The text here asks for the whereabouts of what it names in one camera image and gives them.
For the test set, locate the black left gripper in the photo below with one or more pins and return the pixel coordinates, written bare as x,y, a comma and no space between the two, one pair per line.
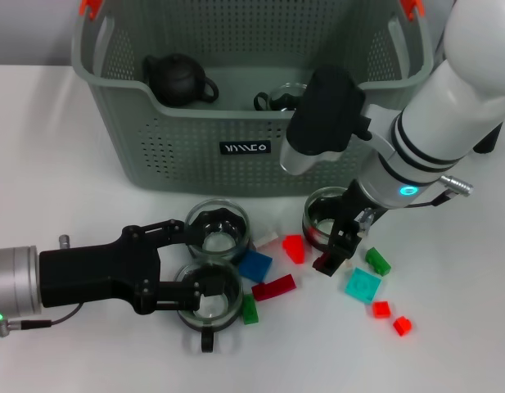
92,276

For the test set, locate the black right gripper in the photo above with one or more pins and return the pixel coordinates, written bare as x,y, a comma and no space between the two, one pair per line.
346,221

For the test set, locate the cyan square toy plate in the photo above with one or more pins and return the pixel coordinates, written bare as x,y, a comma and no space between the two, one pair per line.
362,285

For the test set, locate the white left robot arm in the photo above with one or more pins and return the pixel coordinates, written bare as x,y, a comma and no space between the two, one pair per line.
14,278

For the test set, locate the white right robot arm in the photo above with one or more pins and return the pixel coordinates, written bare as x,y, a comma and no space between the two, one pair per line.
440,102

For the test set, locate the grey perforated storage bin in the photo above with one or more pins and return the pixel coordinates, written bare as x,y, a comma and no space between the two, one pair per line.
195,163

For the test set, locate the red sloped toy brick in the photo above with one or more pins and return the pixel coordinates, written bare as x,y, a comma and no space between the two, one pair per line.
295,247

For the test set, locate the green toy brick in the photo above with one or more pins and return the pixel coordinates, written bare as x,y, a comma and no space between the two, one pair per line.
250,310
378,262

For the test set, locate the dark red long brick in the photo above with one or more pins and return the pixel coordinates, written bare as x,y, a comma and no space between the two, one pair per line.
274,287

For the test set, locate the blue square toy plate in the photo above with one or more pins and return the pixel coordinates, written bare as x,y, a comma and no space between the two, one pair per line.
255,266

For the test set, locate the small red toy brick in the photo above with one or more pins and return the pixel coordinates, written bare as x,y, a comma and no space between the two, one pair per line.
381,309
402,326

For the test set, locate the silver left wrist stub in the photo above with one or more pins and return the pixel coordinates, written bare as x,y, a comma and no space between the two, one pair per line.
64,241

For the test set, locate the dark clay teapot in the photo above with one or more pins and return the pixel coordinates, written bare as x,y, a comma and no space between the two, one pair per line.
176,79

